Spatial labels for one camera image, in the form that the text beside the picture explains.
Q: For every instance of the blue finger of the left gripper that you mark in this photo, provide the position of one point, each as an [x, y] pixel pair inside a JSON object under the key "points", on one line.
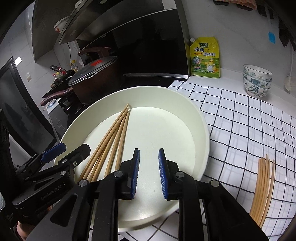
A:
{"points": [[74, 158], [52, 153]]}

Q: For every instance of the black hanging rag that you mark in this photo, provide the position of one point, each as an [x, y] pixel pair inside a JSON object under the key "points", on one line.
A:
{"points": [[284, 35]]}

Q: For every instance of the top floral porcelain bowl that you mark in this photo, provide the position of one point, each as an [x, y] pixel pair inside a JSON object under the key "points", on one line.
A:
{"points": [[257, 72]]}

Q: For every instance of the glass pot lid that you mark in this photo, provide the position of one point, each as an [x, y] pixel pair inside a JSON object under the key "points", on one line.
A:
{"points": [[91, 69]]}

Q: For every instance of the person's left hand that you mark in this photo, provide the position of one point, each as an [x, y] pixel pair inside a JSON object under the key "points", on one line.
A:
{"points": [[23, 230]]}

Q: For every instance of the yellow seasoning pouch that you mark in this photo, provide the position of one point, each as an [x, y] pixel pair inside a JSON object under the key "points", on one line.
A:
{"points": [[205, 60]]}

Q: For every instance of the floral porcelain bowl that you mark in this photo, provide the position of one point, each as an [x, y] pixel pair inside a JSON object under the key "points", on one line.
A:
{"points": [[254, 90], [257, 72], [262, 83]]}

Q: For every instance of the dark frying pan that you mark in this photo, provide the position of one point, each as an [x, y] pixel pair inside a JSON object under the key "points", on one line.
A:
{"points": [[62, 94]]}

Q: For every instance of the middle floral porcelain bowl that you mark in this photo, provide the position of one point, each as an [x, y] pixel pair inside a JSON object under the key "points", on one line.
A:
{"points": [[262, 83]]}

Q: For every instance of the orange waffle dish cloth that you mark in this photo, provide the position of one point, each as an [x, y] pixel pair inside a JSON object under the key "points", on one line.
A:
{"points": [[247, 4]]}

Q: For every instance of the white black checkered cloth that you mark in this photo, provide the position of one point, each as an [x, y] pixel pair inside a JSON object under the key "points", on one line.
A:
{"points": [[241, 130]]}

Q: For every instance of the black range hood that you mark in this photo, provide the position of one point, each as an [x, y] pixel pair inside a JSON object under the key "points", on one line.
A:
{"points": [[150, 38]]}

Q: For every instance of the blue wall sticker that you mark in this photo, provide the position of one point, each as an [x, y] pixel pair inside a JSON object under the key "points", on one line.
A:
{"points": [[271, 37]]}

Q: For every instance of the condiment bottles cluster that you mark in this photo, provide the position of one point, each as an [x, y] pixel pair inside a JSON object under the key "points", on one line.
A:
{"points": [[61, 75]]}

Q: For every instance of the white hanging brush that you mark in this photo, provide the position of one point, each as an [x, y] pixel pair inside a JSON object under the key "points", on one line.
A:
{"points": [[289, 84]]}

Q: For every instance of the bottom floral porcelain bowl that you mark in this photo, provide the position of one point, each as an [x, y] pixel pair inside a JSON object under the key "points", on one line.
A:
{"points": [[254, 90]]}

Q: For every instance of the cream oval basin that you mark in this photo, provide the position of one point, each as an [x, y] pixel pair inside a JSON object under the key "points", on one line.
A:
{"points": [[160, 118]]}

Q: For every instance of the dark cooking pot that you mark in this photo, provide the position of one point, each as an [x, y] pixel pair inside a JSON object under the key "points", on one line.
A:
{"points": [[102, 83]]}

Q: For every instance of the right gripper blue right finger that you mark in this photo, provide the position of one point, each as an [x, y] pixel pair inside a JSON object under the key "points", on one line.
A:
{"points": [[163, 171]]}

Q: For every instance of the wooden chopstick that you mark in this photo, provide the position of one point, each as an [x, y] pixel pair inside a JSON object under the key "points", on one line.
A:
{"points": [[122, 141], [104, 149], [114, 150], [259, 174], [260, 189], [270, 194], [104, 143], [264, 193]]}

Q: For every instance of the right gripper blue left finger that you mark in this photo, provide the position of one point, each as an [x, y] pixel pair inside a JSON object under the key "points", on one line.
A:
{"points": [[135, 170]]}

